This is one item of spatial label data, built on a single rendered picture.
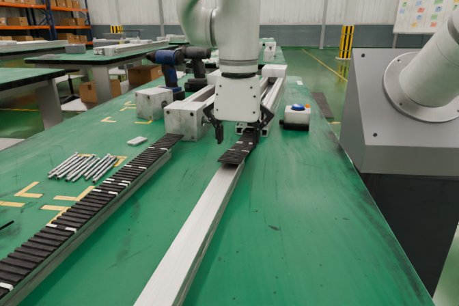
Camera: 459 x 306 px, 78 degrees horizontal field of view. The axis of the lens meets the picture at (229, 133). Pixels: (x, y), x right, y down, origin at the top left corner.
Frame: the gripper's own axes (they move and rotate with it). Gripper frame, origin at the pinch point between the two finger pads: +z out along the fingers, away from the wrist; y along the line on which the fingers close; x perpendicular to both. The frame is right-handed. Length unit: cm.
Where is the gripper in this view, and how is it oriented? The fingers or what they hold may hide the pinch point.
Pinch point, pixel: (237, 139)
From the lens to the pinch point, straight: 67.4
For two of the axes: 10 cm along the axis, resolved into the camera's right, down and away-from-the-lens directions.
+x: 2.5, -3.4, 9.1
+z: 0.0, 9.4, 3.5
